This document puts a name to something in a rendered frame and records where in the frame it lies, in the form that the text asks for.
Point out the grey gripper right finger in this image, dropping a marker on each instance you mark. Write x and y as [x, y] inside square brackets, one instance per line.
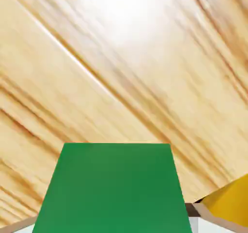
[195, 210]

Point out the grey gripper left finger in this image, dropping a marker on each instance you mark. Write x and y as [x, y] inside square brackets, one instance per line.
[21, 228]

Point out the small yellow cube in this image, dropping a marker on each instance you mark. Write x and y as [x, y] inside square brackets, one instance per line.
[230, 200]

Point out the small green cube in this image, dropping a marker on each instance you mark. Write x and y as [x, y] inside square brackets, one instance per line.
[114, 188]

